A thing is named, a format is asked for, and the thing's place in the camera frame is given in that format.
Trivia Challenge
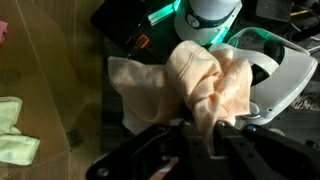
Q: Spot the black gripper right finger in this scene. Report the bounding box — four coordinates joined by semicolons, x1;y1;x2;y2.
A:
213;120;320;180

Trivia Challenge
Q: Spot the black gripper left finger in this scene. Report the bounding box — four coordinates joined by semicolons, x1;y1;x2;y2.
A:
86;119;211;180

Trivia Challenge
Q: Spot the peach shirt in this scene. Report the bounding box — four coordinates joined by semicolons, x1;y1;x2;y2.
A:
108;39;254;149

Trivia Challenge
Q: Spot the pink shirt orange print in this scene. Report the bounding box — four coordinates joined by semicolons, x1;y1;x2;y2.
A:
0;20;8;44

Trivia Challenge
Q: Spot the brown cardboard box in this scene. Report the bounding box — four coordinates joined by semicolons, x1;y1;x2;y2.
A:
0;0;105;169

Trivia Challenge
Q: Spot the white curved robot shell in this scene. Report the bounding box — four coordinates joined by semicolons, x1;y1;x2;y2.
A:
209;26;319;126

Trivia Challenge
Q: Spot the green glowing light strip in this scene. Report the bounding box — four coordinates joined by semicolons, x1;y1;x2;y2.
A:
146;0;183;27

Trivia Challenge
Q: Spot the black case orange latch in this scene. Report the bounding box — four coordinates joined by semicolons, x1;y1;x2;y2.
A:
89;0;178;64

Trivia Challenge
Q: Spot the pale green towel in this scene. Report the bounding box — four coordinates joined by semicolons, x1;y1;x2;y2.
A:
0;96;41;166

